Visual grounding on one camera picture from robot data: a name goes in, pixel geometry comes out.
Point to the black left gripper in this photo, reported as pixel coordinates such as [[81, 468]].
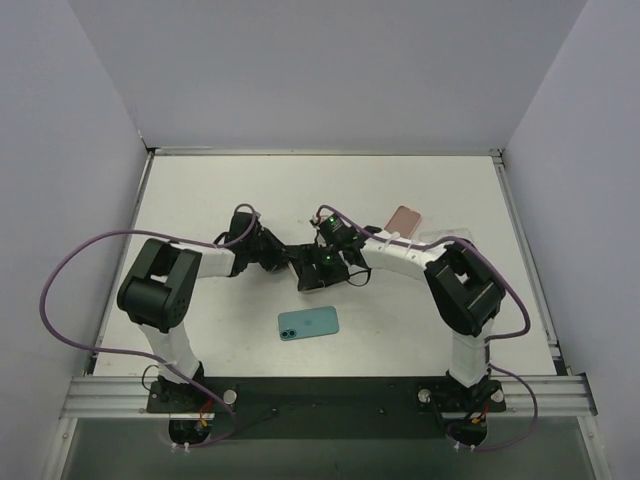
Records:
[[279, 252]]

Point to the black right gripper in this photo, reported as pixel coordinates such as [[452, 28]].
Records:
[[320, 273]]

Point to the teal smartphone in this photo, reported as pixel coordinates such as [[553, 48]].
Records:
[[308, 323]]

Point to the phone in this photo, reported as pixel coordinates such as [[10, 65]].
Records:
[[404, 222]]

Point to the clear phone case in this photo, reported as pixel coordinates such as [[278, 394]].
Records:
[[432, 236]]

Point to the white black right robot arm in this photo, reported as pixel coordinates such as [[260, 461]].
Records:
[[466, 293]]

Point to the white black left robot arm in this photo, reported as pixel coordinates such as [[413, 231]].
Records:
[[158, 288]]

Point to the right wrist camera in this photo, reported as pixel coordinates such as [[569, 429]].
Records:
[[315, 220]]

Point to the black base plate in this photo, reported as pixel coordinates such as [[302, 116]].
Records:
[[332, 408]]

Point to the aluminium front rail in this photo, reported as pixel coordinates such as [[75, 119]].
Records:
[[121, 397]]

